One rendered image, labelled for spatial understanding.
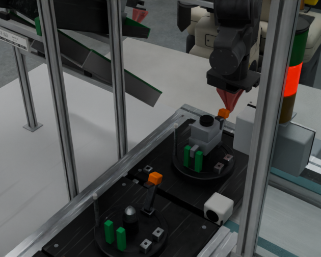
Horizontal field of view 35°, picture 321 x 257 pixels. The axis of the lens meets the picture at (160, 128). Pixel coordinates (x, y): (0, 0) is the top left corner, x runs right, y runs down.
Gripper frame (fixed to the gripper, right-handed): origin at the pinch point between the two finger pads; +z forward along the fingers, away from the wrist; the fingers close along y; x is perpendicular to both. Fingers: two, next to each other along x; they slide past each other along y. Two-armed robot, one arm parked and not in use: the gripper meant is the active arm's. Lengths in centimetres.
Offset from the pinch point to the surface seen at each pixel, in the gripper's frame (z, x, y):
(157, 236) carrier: 6.1, -34.9, 5.3
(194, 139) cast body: 0.8, -12.9, -1.1
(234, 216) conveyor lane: 14.9, -15.0, 10.8
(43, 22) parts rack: -27.7, -31.7, -20.7
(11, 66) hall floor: 104, 92, -205
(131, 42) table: 20, 40, -61
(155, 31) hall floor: 104, 185, -158
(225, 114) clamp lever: -0.5, -3.3, 0.5
